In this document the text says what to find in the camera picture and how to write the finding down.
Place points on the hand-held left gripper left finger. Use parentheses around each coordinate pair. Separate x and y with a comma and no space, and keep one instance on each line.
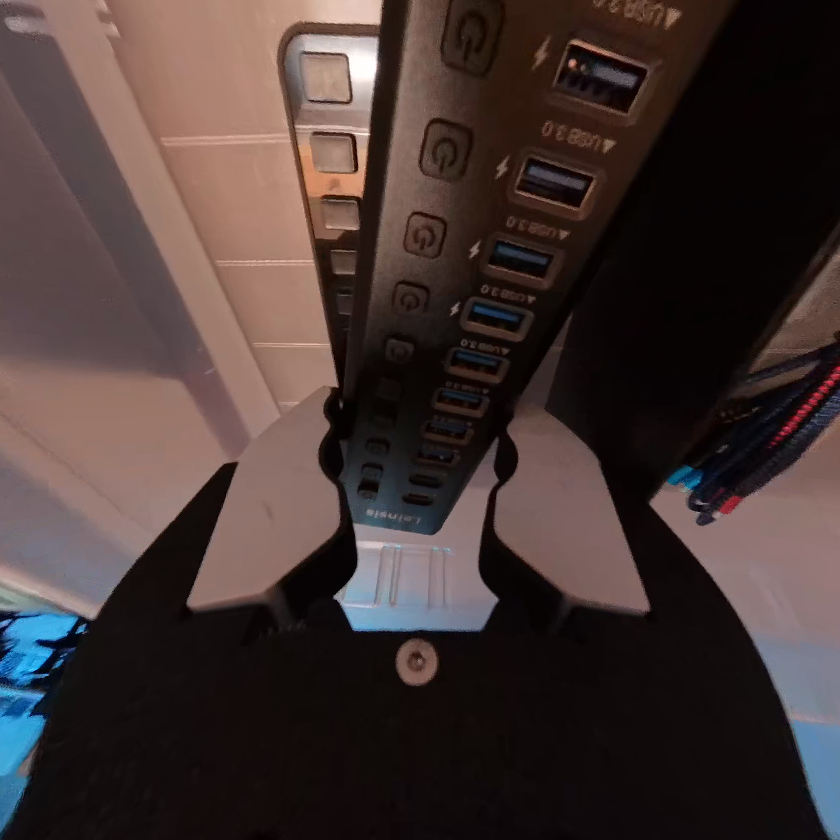
(275,512)

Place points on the dark box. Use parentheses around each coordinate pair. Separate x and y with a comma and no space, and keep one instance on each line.
(689,262)

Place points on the black multi-port usb hub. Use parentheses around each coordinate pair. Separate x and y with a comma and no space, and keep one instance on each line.
(459,229)

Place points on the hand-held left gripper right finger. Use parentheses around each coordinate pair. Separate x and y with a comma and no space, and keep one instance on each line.
(564,525)

